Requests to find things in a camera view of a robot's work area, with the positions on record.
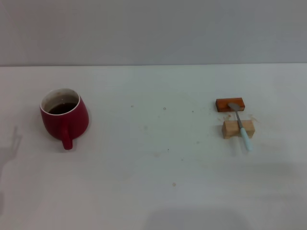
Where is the blue-handled metal spoon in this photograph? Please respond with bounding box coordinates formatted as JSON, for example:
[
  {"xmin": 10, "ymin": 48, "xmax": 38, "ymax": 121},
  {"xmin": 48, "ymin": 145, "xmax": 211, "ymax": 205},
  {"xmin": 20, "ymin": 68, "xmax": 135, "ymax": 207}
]
[{"xmin": 227, "ymin": 102, "xmax": 254, "ymax": 152}]

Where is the red ceramic cup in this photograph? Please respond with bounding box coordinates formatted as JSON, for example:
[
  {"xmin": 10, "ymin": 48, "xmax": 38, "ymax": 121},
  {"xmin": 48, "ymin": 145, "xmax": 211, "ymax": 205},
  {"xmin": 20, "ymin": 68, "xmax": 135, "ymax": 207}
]
[{"xmin": 39, "ymin": 88, "xmax": 90, "ymax": 150}]

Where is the light wooden block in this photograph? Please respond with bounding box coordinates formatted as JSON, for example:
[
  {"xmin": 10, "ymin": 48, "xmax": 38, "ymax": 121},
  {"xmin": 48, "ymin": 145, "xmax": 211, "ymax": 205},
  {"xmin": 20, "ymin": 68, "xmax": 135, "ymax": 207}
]
[{"xmin": 221, "ymin": 119, "xmax": 256, "ymax": 139}]

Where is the dark brown wooden block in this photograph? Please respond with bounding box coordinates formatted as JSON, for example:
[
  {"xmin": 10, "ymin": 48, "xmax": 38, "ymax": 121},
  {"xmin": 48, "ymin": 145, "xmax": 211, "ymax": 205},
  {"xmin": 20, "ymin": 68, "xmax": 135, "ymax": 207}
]
[{"xmin": 215, "ymin": 97, "xmax": 247, "ymax": 113}]

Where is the dark brown coffee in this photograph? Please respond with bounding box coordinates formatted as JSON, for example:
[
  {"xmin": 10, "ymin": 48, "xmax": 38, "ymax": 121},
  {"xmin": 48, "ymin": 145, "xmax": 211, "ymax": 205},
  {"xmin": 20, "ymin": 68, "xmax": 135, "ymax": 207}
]
[{"xmin": 47, "ymin": 102, "xmax": 77, "ymax": 115}]

